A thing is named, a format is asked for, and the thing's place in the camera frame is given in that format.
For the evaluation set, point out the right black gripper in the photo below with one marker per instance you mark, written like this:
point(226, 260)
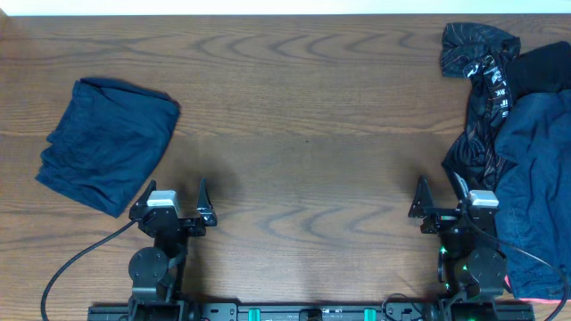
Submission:
point(423, 207)

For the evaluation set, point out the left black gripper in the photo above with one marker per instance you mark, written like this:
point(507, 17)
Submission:
point(177, 221)

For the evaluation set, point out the navy blue denim shorts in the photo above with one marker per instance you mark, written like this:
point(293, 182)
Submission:
point(533, 219)

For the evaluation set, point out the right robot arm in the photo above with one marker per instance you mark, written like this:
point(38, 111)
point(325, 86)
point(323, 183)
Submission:
point(470, 266)

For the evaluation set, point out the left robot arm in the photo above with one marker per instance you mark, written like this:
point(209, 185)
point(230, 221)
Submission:
point(157, 272)

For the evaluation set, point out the folded navy blue garment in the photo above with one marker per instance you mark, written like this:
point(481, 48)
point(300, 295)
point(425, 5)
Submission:
point(108, 142)

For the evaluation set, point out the black patterned sports shirt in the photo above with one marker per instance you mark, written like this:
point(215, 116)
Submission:
point(479, 53)

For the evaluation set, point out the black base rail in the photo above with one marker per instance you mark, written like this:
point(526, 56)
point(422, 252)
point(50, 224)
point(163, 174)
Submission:
point(392, 310)

